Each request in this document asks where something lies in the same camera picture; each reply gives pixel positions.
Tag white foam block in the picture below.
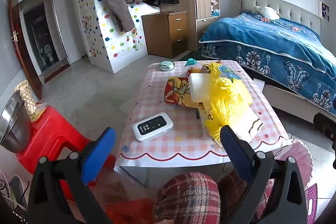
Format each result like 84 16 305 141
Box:
188 73 210 104

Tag person's plaid pants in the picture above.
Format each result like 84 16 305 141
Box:
152 170 276 224

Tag pink basket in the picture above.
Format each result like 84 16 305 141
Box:
273 139 319 224

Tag round green tin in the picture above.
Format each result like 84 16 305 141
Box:
159 60 175 71

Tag white toilet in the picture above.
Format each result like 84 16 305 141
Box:
43 44 57 63

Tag blue patterned blanket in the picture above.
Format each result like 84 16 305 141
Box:
198 12 336 110

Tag red yellow snack bag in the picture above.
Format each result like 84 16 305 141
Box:
164 76 200 107

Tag red plastic stool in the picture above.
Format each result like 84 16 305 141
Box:
15 102 116 203

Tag yellow yarn bundle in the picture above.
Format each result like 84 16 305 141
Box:
201 63 254 142

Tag small wall picture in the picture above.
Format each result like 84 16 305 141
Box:
319 0 331 22

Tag paper sheet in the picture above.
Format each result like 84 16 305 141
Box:
31 102 49 122

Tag steel bowl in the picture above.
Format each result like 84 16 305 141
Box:
0 89 33 153

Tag white pillow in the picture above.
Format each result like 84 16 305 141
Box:
256 6 281 20

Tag yellow red packet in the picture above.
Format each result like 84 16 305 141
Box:
197 103 214 131

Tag white mobile router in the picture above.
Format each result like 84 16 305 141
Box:
132 112 174 142

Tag purple plastic handle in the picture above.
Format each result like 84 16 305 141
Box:
306 183 318 224

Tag clear plastic bag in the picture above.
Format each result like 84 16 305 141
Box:
195 61 212 73

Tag white packet with brown stripe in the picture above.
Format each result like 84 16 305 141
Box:
231 109 264 147

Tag red plastic object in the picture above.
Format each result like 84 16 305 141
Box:
105 198 158 224

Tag pink checkered tablecloth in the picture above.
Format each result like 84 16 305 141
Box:
113 60 293 186

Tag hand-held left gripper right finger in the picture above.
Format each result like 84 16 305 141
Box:
220 125 307 224

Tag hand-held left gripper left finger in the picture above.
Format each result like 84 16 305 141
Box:
28 127 117 224

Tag grey upholstered bed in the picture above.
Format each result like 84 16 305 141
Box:
239 0 336 122

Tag white dotted cabinet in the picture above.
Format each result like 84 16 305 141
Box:
76 0 160 73

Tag brown wooden door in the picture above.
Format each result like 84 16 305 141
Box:
7 0 44 100

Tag blue yellow snack packet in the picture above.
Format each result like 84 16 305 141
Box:
217 65 242 81

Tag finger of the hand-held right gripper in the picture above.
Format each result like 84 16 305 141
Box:
314 112 336 136

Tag gold mesh cup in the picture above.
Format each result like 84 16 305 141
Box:
14 80 38 115

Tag wooden nightstand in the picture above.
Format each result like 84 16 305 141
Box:
142 11 188 58

